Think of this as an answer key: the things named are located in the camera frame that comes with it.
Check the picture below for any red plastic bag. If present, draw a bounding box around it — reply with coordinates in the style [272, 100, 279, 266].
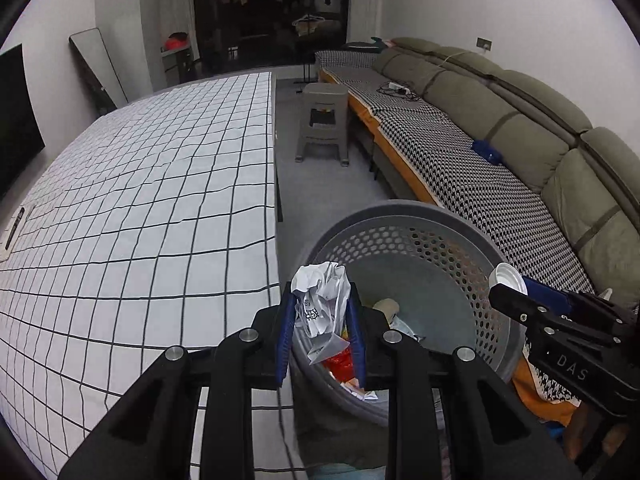
[322, 350, 358, 386]

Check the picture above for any light blue cloth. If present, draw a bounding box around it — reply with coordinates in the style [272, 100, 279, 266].
[305, 462, 396, 480]

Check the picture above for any small blue object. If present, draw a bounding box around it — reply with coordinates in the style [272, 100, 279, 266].
[471, 139, 503, 165]

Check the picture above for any grey perforated plastic basket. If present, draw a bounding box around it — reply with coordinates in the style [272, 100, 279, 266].
[290, 200, 526, 428]

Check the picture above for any person's right forearm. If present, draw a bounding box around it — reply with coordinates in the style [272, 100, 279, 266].
[562, 400, 631, 461]

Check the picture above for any grey desk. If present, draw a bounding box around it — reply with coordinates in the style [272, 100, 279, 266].
[161, 47, 201, 86]

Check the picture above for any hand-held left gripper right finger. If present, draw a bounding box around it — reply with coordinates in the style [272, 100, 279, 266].
[346, 282, 583, 480]

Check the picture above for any dark teal plush toy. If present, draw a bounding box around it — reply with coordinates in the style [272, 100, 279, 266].
[345, 36, 398, 53]

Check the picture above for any grey plastic stool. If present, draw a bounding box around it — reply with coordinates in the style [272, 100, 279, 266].
[294, 83, 352, 167]

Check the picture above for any houndstooth sofa cover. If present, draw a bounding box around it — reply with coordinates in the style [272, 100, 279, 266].
[315, 50, 598, 401]

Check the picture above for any silver white wrapper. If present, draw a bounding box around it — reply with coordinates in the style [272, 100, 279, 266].
[290, 261, 352, 366]

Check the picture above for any white paper sheet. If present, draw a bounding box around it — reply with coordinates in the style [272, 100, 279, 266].
[0, 204, 36, 263]

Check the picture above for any black pen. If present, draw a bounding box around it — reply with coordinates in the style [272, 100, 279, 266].
[6, 207, 26, 250]

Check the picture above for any white round lid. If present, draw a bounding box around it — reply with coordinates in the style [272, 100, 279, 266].
[488, 262, 529, 295]

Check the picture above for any black television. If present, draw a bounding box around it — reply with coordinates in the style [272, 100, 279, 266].
[0, 43, 46, 201]

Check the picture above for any beige garment on hanger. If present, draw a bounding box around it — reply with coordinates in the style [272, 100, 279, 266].
[292, 12, 326, 36]

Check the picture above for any green sofa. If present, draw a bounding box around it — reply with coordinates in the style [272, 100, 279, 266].
[315, 36, 640, 426]

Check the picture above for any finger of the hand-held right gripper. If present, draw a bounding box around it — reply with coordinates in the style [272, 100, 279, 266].
[522, 276, 640, 326]
[488, 284, 561, 331]

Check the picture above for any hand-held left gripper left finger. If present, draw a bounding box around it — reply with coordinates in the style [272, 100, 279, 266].
[57, 282, 296, 480]

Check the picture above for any white cable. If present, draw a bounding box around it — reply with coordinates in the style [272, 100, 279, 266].
[407, 50, 483, 93]

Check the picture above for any black clothes stand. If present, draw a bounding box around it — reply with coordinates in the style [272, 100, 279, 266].
[291, 12, 326, 96]

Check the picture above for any leaning mirror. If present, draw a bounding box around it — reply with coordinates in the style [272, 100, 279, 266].
[69, 28, 132, 116]

